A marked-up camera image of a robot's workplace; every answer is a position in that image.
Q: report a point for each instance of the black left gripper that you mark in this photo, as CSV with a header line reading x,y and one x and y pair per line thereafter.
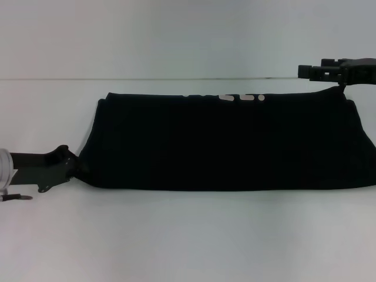
x,y
38,170

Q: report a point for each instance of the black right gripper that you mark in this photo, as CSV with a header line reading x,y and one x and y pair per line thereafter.
x,y
361,72

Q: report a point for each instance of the black t-shirt with white print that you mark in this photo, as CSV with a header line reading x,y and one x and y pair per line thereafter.
x,y
220,141

